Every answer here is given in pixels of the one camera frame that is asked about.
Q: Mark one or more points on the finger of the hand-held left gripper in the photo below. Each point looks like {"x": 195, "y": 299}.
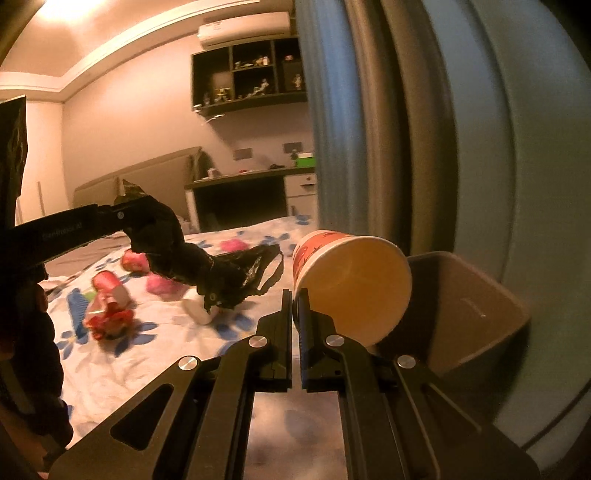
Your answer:
{"x": 122, "y": 215}

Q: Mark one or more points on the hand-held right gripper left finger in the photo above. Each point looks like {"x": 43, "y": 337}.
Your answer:
{"x": 277, "y": 341}

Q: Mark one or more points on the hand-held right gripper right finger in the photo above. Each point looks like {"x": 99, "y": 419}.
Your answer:
{"x": 308, "y": 341}

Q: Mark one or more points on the large orange print paper cup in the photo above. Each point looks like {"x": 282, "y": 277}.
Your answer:
{"x": 360, "y": 286}

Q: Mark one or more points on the black plastic bag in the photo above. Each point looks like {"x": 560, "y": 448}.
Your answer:
{"x": 189, "y": 263}

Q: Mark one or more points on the grey trash bin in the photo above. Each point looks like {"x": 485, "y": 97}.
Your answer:
{"x": 461, "y": 314}

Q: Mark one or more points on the person's left hand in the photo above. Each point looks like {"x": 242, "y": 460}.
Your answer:
{"x": 32, "y": 360}

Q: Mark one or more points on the grey blanket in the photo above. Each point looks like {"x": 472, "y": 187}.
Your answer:
{"x": 78, "y": 256}

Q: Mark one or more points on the padded headboard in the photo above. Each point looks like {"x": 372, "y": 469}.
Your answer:
{"x": 138, "y": 170}

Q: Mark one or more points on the small red paper cup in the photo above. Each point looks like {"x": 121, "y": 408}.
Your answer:
{"x": 135, "y": 261}
{"x": 110, "y": 285}

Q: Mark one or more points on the pink foam net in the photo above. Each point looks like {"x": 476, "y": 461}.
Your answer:
{"x": 161, "y": 284}
{"x": 233, "y": 244}

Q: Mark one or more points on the small white cup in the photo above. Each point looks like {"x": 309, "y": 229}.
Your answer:
{"x": 199, "y": 311}

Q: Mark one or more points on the crumpled red wrapper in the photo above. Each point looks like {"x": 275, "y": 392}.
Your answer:
{"x": 111, "y": 324}

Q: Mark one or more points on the floral bed sheet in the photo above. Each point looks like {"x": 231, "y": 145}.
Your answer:
{"x": 161, "y": 369}

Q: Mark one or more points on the dark desk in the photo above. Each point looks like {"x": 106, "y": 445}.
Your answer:
{"x": 240, "y": 203}

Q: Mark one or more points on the white lamp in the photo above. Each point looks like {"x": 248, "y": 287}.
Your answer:
{"x": 214, "y": 117}

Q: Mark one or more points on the white drawer cabinet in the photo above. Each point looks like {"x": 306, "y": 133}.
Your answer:
{"x": 300, "y": 190}

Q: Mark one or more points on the green box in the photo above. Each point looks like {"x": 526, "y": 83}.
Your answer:
{"x": 305, "y": 161}

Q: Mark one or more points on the row of small figurines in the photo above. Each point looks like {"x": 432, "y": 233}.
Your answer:
{"x": 261, "y": 87}

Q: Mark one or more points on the white air conditioner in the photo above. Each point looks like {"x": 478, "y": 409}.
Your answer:
{"x": 244, "y": 27}

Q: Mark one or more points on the grey blue curtain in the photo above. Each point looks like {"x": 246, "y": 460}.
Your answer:
{"x": 415, "y": 138}

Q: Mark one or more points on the grey wall socket plate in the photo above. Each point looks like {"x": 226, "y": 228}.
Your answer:
{"x": 242, "y": 153}
{"x": 291, "y": 148}

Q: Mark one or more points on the dark wall shelf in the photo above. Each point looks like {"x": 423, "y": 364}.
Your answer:
{"x": 221, "y": 69}

